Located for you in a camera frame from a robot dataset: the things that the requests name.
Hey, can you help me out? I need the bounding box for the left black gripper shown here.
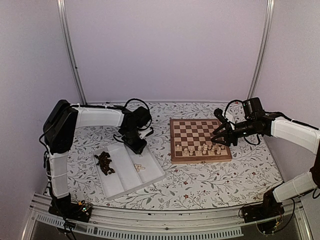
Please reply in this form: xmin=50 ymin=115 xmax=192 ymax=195
xmin=121 ymin=127 xmax=147 ymax=154

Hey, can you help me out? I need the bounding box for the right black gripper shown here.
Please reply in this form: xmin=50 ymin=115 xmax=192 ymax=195
xmin=211 ymin=118 xmax=256 ymax=147

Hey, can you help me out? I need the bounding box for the wooden chessboard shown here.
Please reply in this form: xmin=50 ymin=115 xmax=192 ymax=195
xmin=169 ymin=119 xmax=232 ymax=164

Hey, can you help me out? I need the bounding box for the white divided tray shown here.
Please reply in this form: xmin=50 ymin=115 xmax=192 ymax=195
xmin=92 ymin=143 xmax=166 ymax=201

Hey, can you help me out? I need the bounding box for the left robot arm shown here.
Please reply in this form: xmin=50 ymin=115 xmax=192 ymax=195
xmin=38 ymin=99 xmax=154 ymax=217

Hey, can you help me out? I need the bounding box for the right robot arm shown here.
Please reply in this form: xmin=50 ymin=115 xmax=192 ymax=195
xmin=211 ymin=97 xmax=320 ymax=218

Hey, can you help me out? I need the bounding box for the light chess pieces pile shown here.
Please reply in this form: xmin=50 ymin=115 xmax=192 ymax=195
xmin=134 ymin=164 xmax=146 ymax=172

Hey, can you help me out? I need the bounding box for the dark chess pieces pile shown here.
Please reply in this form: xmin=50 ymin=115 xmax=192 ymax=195
xmin=94 ymin=151 xmax=115 ymax=176

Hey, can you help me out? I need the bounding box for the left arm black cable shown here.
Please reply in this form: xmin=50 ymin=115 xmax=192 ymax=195
xmin=123 ymin=98 xmax=152 ymax=131

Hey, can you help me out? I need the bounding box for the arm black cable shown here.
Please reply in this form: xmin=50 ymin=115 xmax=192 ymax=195
xmin=223 ymin=99 xmax=261 ymax=146
xmin=123 ymin=98 xmax=152 ymax=131

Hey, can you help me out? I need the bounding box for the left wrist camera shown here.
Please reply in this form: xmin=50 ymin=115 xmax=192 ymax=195
xmin=139 ymin=127 xmax=154 ymax=139

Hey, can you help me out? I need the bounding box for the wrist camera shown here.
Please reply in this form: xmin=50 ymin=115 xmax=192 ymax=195
xmin=213 ymin=108 xmax=235 ymax=130
xmin=139 ymin=127 xmax=154 ymax=139

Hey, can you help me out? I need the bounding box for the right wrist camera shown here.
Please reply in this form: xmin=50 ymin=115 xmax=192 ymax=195
xmin=213 ymin=108 xmax=235 ymax=130

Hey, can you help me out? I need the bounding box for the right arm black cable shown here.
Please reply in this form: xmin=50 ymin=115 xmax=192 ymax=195
xmin=223 ymin=99 xmax=261 ymax=146

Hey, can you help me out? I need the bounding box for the front aluminium rail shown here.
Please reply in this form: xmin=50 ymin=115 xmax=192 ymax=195
xmin=21 ymin=194 xmax=313 ymax=240

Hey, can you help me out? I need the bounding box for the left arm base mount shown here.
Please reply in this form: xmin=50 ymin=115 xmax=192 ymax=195
xmin=48 ymin=199 xmax=92 ymax=223

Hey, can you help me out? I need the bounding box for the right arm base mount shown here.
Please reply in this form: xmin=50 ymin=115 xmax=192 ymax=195
xmin=238 ymin=203 xmax=285 ymax=235

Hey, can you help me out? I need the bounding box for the right aluminium frame post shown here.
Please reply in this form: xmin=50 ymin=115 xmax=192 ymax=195
xmin=246 ymin=0 xmax=275 ymax=99

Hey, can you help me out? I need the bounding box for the aluminium frame post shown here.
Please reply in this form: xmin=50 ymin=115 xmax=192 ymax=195
xmin=56 ymin=0 xmax=87 ymax=104
xmin=246 ymin=0 xmax=275 ymax=99

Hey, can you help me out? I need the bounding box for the left aluminium frame post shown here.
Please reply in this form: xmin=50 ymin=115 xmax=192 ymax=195
xmin=56 ymin=0 xmax=87 ymax=104

